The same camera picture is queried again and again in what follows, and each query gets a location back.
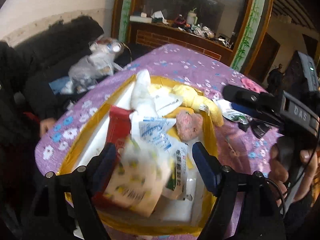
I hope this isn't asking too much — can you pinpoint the person in black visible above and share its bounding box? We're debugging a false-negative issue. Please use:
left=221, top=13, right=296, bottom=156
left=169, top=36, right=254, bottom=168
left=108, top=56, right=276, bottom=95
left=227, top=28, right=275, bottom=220
left=1, top=42, right=55, bottom=239

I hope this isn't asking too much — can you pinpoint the dark wooden cabinet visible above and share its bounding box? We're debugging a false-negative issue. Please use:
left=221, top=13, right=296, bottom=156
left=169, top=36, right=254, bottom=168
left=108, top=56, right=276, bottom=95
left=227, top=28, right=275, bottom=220
left=111, top=0, right=273, bottom=73

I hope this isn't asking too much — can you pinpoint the pink cloth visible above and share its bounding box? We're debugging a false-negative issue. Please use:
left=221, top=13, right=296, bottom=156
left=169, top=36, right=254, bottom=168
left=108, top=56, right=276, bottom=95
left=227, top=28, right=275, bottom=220
left=241, top=77, right=265, bottom=93

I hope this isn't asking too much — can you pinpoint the operator right hand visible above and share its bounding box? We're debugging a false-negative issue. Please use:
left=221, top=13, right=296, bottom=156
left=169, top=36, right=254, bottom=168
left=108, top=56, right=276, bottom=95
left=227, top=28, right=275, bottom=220
left=268, top=143, right=320, bottom=203

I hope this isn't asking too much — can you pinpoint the pink fuzzy sponge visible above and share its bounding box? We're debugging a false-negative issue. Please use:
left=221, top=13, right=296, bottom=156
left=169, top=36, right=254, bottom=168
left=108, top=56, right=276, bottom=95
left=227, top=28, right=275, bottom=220
left=176, top=111, right=203, bottom=142

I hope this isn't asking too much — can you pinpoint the black sofa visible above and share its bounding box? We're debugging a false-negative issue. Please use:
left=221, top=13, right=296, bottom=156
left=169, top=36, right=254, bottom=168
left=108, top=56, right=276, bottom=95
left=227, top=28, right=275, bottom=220
left=13, top=16, right=133, bottom=100

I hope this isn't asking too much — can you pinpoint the blue white wipes packet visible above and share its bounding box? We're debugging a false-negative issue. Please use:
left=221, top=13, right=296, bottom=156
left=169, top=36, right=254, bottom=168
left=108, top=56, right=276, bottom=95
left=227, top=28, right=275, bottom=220
left=139, top=117, right=176, bottom=151

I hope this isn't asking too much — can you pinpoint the yellow towel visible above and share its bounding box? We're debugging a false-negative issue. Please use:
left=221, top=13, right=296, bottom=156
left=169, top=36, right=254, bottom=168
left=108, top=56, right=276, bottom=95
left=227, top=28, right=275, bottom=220
left=171, top=85, right=224, bottom=127

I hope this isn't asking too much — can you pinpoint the lemon print tissue pack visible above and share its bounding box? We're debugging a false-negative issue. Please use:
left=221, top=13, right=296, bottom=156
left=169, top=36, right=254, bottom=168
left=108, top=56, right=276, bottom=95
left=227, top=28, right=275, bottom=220
left=106, top=138, right=172, bottom=217

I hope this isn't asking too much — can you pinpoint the green white granule sachet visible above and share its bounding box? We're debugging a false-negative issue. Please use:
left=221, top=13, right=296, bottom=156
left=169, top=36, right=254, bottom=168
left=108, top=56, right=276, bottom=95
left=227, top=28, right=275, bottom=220
left=214, top=99, right=252, bottom=125

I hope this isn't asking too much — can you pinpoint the white red medicine sachet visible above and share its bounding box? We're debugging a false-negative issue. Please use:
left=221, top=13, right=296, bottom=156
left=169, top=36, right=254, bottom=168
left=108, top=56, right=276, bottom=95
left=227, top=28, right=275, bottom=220
left=162, top=138, right=189, bottom=200

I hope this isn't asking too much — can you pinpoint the purple floral tablecloth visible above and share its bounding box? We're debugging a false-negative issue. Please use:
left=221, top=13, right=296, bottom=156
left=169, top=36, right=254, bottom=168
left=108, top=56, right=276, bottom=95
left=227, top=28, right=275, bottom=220
left=35, top=43, right=284, bottom=240

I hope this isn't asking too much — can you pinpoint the white towel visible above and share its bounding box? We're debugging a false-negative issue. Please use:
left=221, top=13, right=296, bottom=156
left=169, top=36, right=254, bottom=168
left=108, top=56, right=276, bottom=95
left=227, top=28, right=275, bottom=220
left=130, top=69, right=158, bottom=118

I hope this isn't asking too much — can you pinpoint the clear plastic bag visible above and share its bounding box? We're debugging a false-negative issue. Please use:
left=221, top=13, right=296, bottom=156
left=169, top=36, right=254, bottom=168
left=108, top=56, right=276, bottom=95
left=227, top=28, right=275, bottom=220
left=66, top=35, right=124, bottom=93

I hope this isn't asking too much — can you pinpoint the red snack packet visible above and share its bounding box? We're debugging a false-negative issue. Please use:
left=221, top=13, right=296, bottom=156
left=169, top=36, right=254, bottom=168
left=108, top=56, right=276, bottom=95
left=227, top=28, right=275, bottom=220
left=93, top=106, right=132, bottom=207

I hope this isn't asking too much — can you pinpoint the operator left hand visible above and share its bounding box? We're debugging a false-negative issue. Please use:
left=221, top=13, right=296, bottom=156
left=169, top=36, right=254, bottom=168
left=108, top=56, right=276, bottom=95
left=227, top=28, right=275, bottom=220
left=40, top=118, right=56, bottom=137

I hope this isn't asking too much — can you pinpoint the white printed pouch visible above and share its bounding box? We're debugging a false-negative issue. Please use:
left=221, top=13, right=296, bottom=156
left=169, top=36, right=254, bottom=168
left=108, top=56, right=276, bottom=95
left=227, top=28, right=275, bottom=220
left=151, top=87, right=183, bottom=117

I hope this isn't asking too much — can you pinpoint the yellow-rimmed white foam box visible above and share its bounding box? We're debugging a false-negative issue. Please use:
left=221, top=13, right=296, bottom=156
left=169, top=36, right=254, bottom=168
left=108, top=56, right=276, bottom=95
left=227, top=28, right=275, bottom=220
left=59, top=70, right=223, bottom=235

